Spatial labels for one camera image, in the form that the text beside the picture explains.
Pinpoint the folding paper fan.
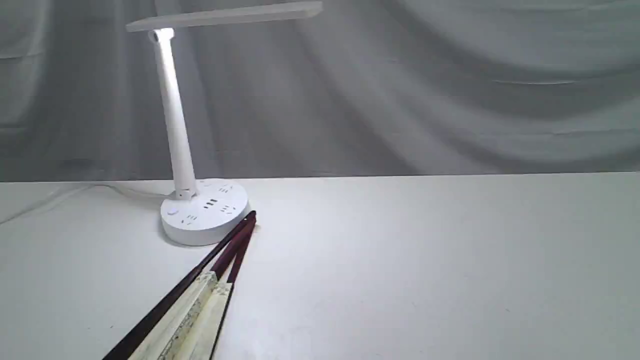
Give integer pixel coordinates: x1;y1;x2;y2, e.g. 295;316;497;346
105;210;257;360

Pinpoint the white desk lamp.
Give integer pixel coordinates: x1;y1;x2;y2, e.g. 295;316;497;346
125;0;323;247

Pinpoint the grey backdrop cloth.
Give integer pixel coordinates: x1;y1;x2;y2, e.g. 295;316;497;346
1;0;640;182

